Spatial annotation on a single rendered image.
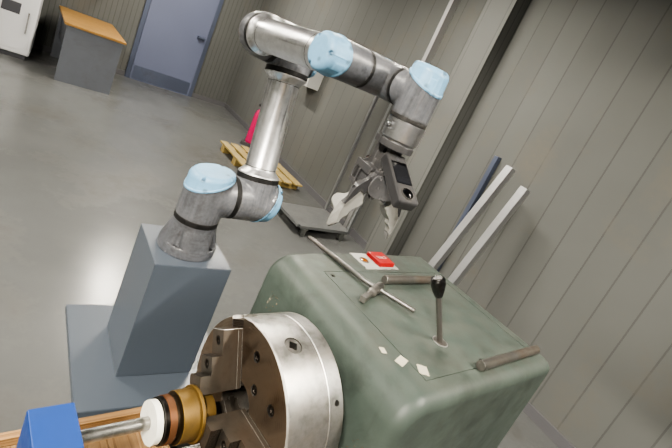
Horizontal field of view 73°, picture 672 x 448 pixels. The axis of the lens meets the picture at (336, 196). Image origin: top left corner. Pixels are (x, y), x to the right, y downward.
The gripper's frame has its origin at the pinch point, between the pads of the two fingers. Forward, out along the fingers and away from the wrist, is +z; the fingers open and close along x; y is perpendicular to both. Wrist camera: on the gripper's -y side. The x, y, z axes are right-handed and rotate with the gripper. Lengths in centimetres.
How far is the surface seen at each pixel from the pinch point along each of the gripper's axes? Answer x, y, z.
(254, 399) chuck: 16.7, -15.7, 27.6
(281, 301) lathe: 5.8, 7.1, 22.9
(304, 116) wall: -215, 511, 64
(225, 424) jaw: 21.3, -18.1, 30.5
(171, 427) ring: 30.0, -17.9, 30.9
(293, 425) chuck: 13.6, -24.3, 24.0
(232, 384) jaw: 19.4, -11.4, 28.5
